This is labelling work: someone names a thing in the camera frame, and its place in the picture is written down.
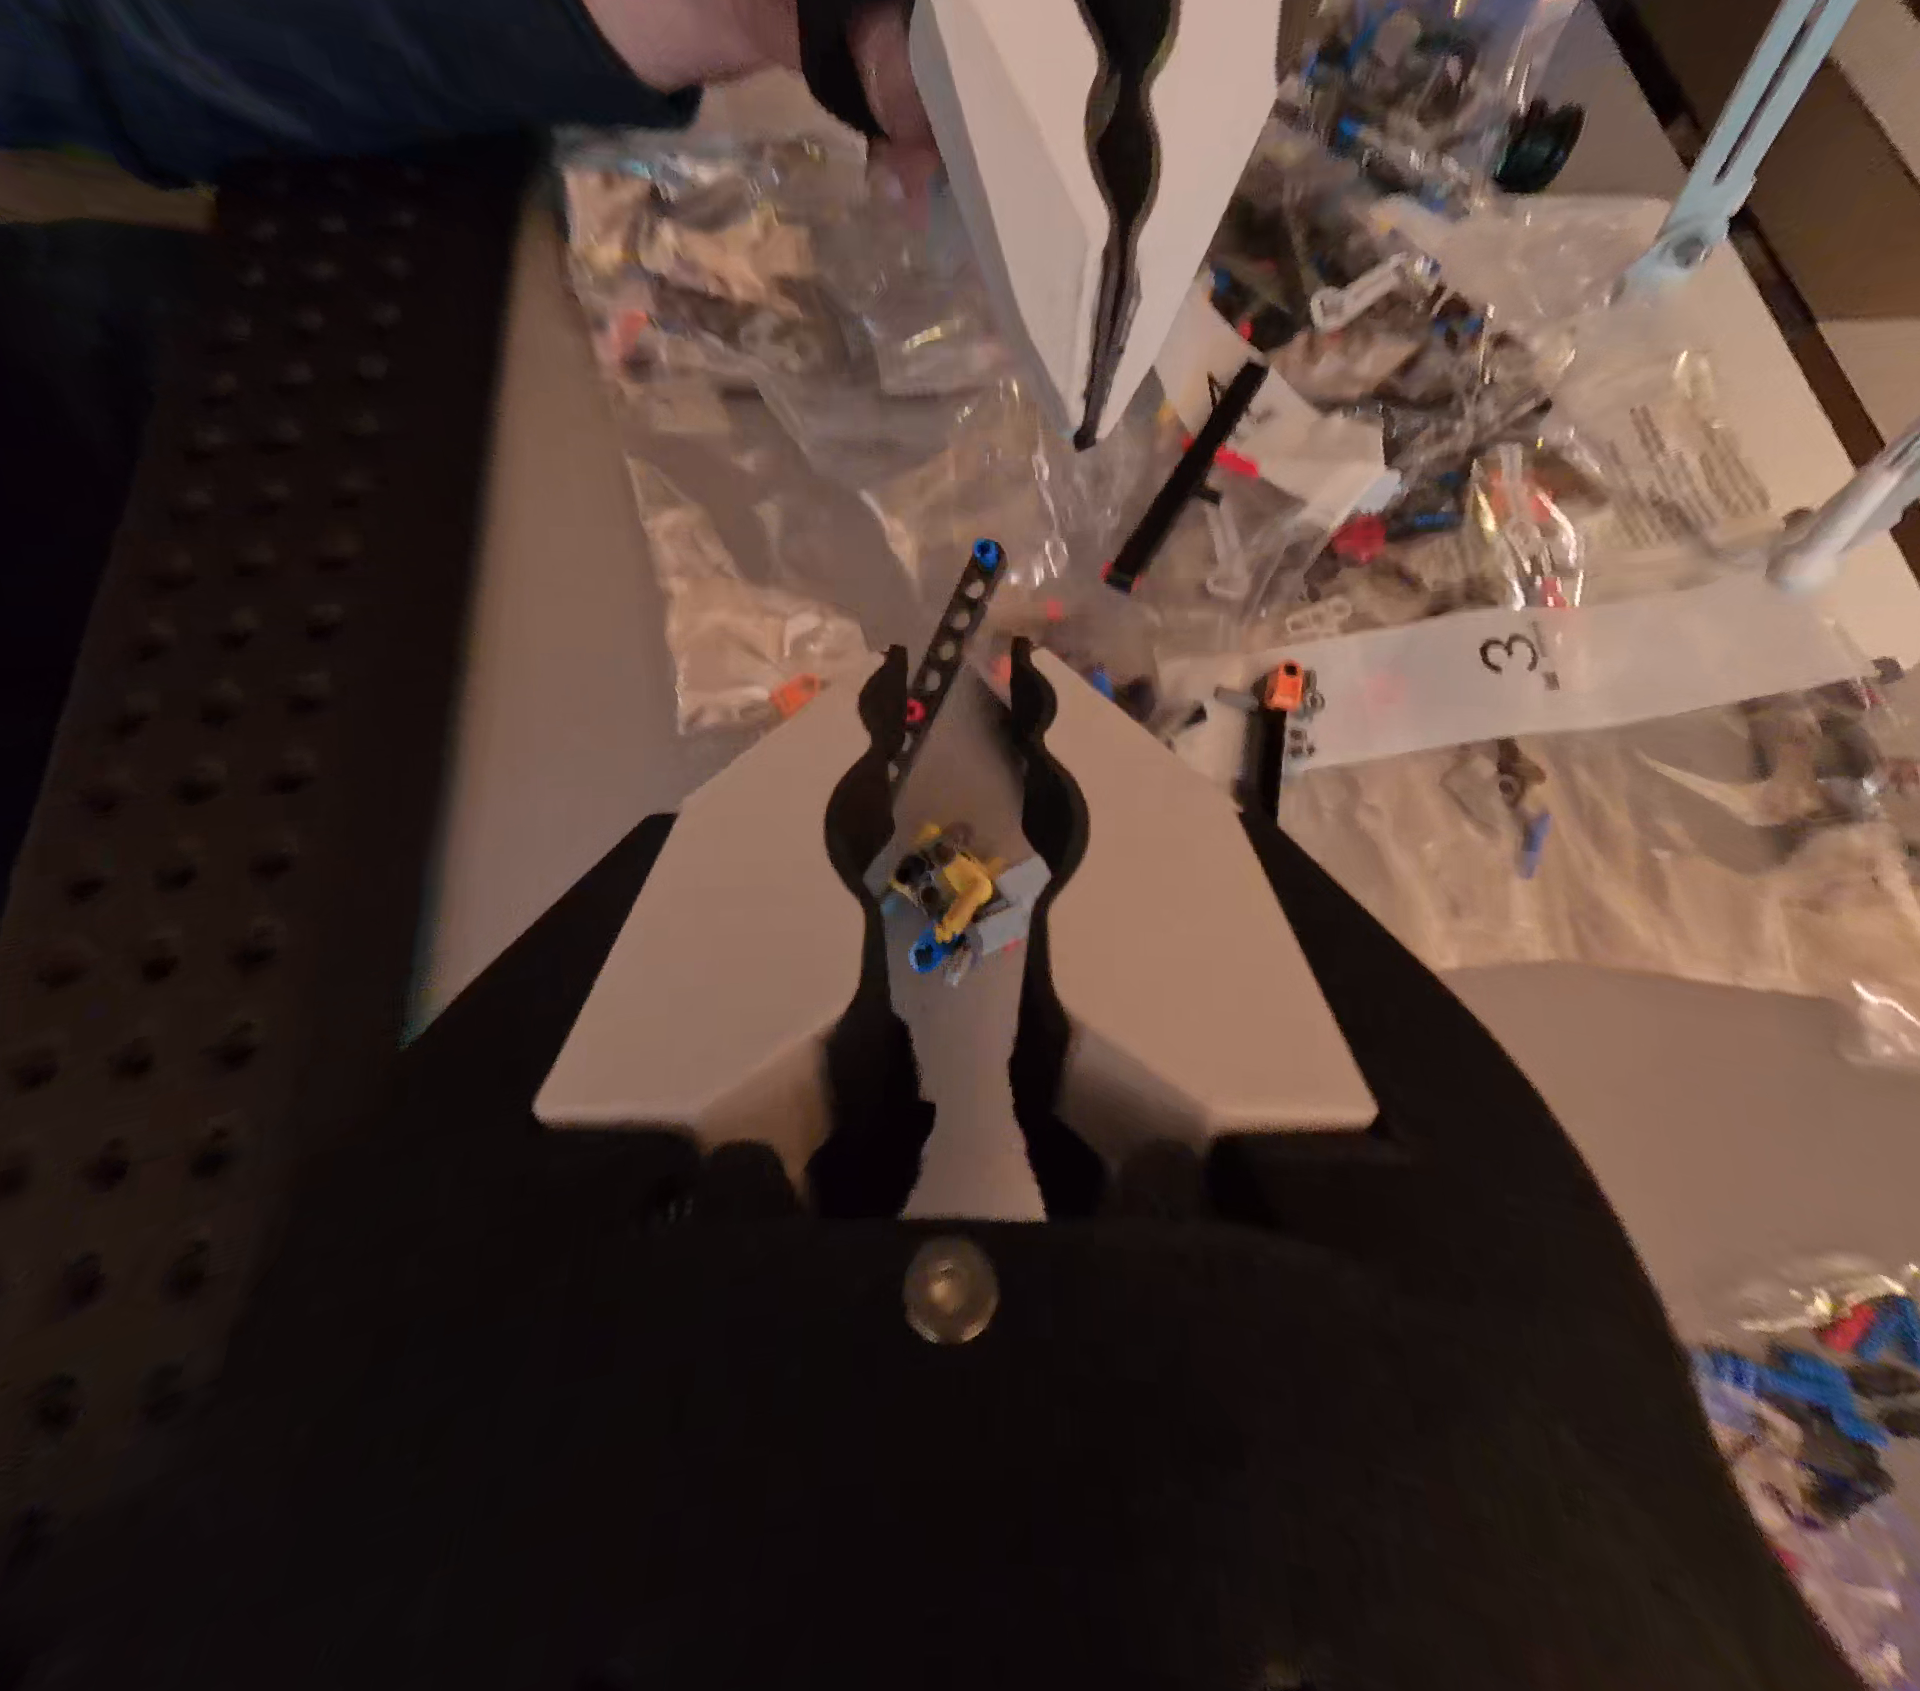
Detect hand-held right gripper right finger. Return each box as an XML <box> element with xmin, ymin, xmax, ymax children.
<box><xmin>1005</xmin><ymin>636</ymin><xmax>1384</xmax><ymax>1207</ymax></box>

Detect orange black lego piece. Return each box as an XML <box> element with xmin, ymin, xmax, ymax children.
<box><xmin>1216</xmin><ymin>661</ymin><xmax>1327</xmax><ymax>824</ymax></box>

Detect small bag blue lego parts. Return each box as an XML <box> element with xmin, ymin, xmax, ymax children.
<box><xmin>1688</xmin><ymin>1265</ymin><xmax>1920</xmax><ymax>1648</ymax></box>

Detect crumpled empty clear bag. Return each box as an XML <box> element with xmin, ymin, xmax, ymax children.
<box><xmin>1297</xmin><ymin>731</ymin><xmax>1920</xmax><ymax>1069</ymax></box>

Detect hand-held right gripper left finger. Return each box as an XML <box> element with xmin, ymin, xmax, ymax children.
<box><xmin>528</xmin><ymin>644</ymin><xmax>918</xmax><ymax>1213</ymax></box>

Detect black lego beam with pins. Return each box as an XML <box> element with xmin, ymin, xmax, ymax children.
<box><xmin>882</xmin><ymin>537</ymin><xmax>1010</xmax><ymax>801</ymax></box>

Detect long black lego beam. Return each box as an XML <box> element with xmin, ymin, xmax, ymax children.
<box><xmin>1098</xmin><ymin>361</ymin><xmax>1273</xmax><ymax>594</ymax></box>

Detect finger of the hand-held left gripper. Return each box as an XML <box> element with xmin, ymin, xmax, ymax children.
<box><xmin>913</xmin><ymin>0</ymin><xmax>1120</xmax><ymax>447</ymax></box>
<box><xmin>1094</xmin><ymin>0</ymin><xmax>1297</xmax><ymax>452</ymax></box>

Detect clear bag with warning print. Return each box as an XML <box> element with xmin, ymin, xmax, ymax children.
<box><xmin>1200</xmin><ymin>206</ymin><xmax>1823</xmax><ymax>630</ymax></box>

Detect multicoloured lego assembly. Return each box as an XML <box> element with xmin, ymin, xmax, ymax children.
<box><xmin>861</xmin><ymin>820</ymin><xmax>1054</xmax><ymax>990</ymax></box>

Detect clear bag grey lego parts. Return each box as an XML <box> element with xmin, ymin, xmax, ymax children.
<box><xmin>558</xmin><ymin>129</ymin><xmax>1075</xmax><ymax>741</ymax></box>

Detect black perforated panel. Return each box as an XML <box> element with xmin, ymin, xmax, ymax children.
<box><xmin>0</xmin><ymin>145</ymin><xmax>559</xmax><ymax>1589</ymax></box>

